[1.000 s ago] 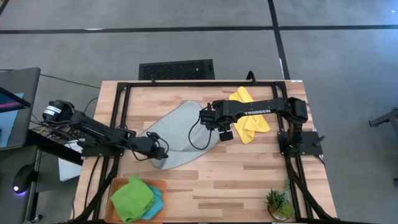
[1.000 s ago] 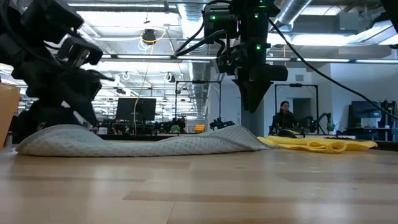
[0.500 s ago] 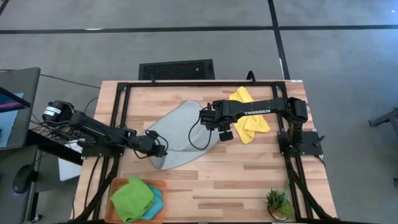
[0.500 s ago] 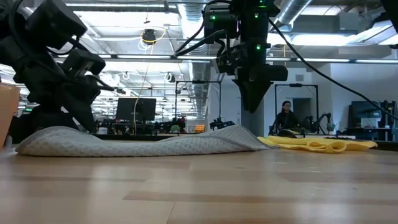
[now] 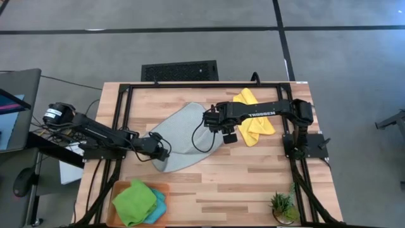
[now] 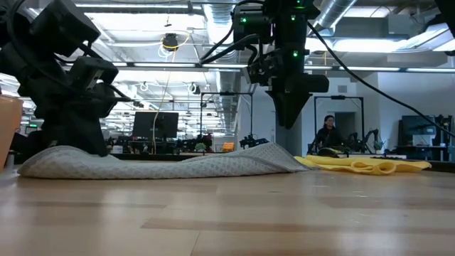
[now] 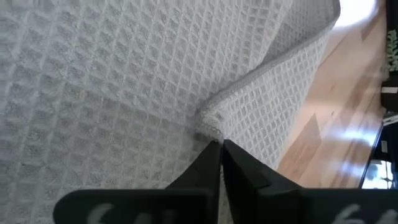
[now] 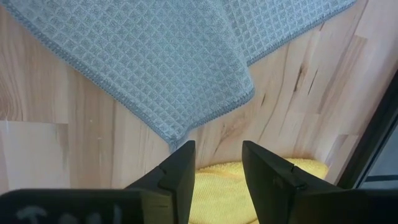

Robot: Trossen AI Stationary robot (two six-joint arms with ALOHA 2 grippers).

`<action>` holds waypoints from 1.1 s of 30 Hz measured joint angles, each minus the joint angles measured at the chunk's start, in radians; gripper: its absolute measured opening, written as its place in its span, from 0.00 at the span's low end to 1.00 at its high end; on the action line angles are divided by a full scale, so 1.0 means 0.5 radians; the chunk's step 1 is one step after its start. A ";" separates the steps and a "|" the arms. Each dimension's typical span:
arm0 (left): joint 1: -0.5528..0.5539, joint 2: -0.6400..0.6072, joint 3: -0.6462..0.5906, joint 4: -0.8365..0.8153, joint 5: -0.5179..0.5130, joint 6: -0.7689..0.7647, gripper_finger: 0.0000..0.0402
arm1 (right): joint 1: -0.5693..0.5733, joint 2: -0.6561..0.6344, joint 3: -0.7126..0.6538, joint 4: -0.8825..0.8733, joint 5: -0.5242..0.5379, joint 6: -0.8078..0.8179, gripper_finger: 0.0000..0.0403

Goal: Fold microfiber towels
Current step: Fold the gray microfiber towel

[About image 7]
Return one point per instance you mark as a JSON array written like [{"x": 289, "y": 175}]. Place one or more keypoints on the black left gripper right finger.
[{"x": 280, "y": 205}]

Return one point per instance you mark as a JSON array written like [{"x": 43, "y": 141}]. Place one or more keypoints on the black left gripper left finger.
[{"x": 155, "y": 207}]

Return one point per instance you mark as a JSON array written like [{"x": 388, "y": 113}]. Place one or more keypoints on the grey waffle microfiber towel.
[{"x": 109, "y": 93}]

